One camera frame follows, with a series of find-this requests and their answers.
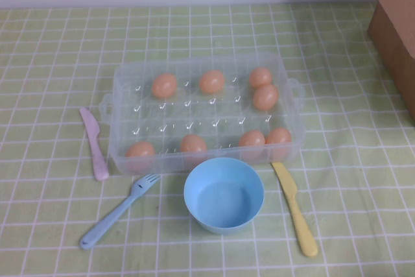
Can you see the clear plastic egg box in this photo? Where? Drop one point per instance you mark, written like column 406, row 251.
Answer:
column 201, row 113

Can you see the beige egg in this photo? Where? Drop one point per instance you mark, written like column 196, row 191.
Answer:
column 212, row 81
column 259, row 76
column 193, row 143
column 140, row 150
column 280, row 136
column 251, row 138
column 164, row 85
column 266, row 97

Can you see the brown cardboard box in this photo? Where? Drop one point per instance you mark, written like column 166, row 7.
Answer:
column 395, row 30

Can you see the blue plastic bowl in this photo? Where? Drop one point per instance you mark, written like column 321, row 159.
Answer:
column 223, row 199

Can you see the pink plastic knife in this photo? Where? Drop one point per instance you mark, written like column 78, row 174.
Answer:
column 94, row 140

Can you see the yellow plastic knife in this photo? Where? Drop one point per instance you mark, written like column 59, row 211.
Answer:
column 296, row 209

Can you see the blue plastic fork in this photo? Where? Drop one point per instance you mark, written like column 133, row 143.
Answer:
column 113, row 215

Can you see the green checkered tablecloth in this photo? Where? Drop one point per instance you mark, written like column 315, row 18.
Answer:
column 48, row 63

